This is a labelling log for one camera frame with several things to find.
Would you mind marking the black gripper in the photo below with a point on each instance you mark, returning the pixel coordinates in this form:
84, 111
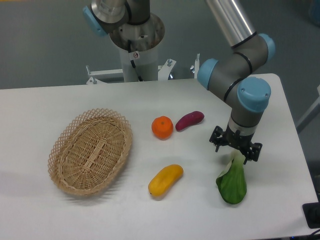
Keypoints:
233, 139

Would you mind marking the green bok choy vegetable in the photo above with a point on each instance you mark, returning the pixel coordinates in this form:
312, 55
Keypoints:
231, 182

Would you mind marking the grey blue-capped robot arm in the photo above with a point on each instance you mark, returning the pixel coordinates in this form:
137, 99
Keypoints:
230, 80

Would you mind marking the purple sweet potato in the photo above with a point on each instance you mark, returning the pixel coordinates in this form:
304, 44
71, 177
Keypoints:
188, 120

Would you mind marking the orange tangerine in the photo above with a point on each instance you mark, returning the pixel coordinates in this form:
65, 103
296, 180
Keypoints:
162, 127

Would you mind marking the yellow mango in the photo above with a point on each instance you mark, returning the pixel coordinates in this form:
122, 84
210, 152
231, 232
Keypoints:
165, 179

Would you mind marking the black device at table edge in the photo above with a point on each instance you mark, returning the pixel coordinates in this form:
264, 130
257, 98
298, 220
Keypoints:
312, 214

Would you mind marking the woven wicker oval basket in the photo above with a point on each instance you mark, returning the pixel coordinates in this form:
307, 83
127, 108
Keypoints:
90, 152

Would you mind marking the white metal base frame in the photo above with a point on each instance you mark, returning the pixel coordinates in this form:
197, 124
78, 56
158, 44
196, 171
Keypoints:
165, 72

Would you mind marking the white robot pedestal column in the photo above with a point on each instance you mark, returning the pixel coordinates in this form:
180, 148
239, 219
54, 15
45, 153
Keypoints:
138, 49

